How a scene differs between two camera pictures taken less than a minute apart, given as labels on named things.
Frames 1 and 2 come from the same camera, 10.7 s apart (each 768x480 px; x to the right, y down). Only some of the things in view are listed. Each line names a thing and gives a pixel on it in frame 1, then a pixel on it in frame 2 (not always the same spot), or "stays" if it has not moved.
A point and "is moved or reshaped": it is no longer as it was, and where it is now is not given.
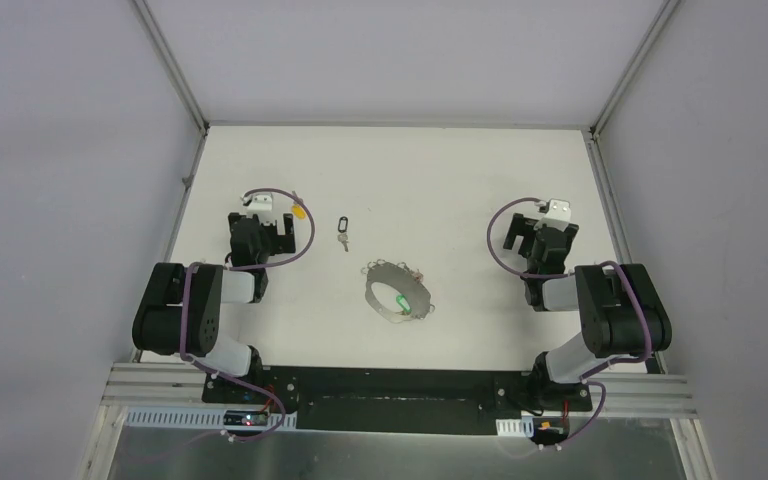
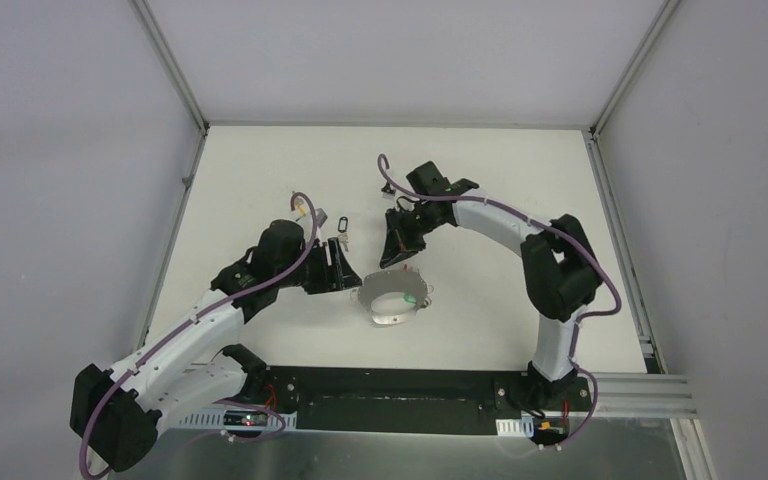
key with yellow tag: [298, 209] stays
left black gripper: [277, 229] to [321, 268]
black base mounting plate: [395, 400] stays
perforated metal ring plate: [409, 283] is moved or reshaped
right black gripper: [521, 226] to [394, 250]
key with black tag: [342, 228] stays
